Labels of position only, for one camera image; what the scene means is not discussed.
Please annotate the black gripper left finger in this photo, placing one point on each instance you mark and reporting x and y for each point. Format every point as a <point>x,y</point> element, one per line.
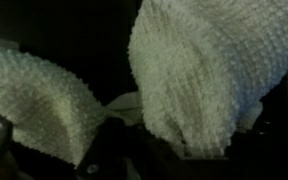
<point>110,150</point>

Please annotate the white terry towel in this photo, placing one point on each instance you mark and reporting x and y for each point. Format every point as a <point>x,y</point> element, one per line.
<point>190,73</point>

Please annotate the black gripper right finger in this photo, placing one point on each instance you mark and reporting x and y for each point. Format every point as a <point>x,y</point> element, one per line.
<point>270,156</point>

